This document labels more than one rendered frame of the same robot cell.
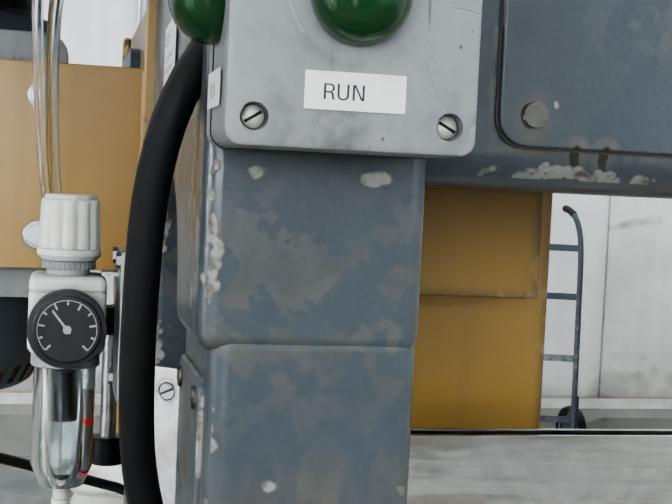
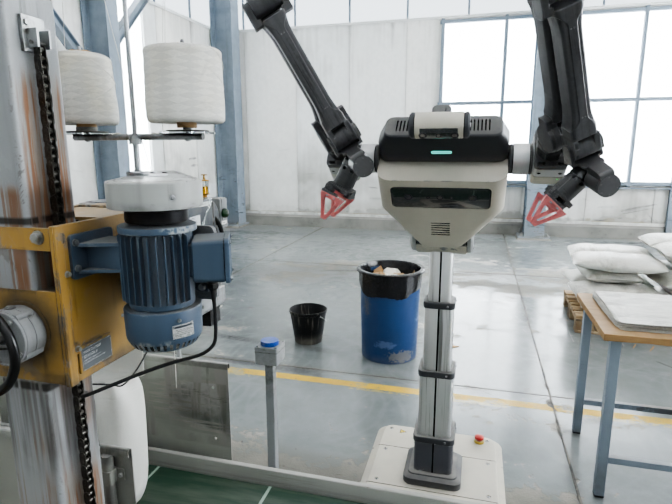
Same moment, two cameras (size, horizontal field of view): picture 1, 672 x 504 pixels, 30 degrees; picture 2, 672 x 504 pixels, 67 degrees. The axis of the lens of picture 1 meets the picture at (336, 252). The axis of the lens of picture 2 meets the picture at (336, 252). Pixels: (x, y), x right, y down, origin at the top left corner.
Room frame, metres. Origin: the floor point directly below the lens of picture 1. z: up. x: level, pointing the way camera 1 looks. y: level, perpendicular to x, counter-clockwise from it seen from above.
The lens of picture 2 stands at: (1.57, 1.05, 1.48)
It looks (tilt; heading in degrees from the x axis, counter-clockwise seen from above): 12 degrees down; 208
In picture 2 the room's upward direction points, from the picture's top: straight up
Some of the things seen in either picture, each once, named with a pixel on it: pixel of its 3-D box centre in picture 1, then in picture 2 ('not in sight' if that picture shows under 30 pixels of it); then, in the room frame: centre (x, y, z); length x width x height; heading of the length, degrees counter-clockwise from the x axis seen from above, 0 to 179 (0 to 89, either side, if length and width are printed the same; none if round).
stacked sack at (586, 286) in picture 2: not in sight; (615, 291); (-3.02, 1.19, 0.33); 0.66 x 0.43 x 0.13; 103
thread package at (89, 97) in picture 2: not in sight; (83, 89); (0.77, -0.02, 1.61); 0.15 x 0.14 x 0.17; 103
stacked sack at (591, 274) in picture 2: not in sight; (605, 270); (-3.27, 1.11, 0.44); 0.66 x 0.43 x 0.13; 13
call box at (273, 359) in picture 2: not in sight; (270, 352); (0.26, 0.11, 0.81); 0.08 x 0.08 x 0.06; 13
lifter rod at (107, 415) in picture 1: (110, 384); not in sight; (0.67, 0.12, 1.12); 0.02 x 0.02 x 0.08
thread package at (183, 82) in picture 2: not in sight; (184, 86); (0.71, 0.23, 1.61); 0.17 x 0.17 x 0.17
